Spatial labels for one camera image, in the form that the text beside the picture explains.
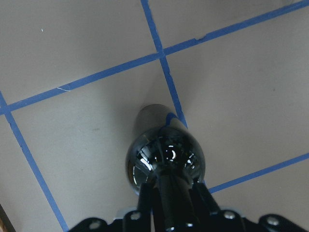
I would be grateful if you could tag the wooden tray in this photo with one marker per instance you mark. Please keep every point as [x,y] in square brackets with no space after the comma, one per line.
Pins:
[4,225]

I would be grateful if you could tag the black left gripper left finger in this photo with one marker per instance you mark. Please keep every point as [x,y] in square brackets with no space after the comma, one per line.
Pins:
[145,200]

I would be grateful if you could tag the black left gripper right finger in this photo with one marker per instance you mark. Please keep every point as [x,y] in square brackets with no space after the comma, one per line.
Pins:
[203,201]

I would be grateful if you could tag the dark wine bottle carried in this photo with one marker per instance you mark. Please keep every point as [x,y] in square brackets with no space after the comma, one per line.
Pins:
[165,155]

